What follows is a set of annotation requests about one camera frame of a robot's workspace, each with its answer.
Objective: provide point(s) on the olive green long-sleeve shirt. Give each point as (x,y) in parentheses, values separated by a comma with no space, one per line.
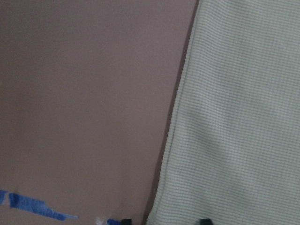
(233,148)

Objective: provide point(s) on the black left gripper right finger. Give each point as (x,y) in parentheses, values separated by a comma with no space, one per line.
(205,221)

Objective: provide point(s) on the blue tape grid lines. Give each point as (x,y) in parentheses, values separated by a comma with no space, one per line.
(39,207)

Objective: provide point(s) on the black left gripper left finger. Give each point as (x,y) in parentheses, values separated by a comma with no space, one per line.
(126,222)

